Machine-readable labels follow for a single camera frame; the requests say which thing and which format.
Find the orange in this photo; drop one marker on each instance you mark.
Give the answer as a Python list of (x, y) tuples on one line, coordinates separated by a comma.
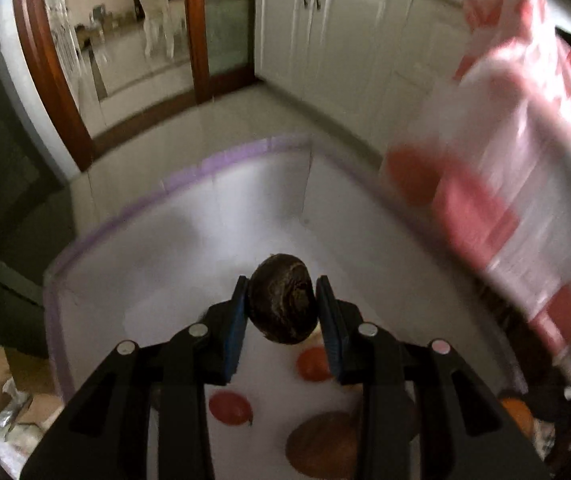
[(518, 412)]

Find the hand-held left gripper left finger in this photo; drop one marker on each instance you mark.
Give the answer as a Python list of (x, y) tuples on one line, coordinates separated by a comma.
[(235, 340)]

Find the pink checkered plastic tablecloth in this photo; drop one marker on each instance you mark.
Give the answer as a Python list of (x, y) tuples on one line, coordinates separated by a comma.
[(515, 210)]

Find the white kitchen cabinet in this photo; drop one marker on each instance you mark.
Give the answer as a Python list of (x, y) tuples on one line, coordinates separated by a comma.
[(340, 35)]

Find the dark wrinkled passion fruit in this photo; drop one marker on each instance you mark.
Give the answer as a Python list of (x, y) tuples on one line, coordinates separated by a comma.
[(280, 305)]

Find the wooden door frame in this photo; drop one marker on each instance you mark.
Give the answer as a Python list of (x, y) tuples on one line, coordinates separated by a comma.
[(198, 35)]

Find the red apple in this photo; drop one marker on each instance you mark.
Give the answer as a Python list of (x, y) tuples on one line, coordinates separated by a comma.
[(323, 445)]

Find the red tomato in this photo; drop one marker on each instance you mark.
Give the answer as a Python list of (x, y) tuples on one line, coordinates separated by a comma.
[(314, 364), (230, 407)]

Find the cardboard box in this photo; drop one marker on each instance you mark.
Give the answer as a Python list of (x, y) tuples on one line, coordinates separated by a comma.
[(15, 375)]

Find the white chair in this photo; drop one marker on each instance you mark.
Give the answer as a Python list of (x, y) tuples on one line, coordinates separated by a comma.
[(153, 5)]

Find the glass sliding door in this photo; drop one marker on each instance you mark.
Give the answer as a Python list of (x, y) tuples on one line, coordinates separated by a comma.
[(228, 15)]

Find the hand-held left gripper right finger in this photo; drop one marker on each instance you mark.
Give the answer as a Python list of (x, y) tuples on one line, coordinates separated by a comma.
[(330, 340)]

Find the white storage box purple rim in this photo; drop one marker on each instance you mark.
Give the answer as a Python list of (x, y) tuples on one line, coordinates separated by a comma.
[(190, 240)]

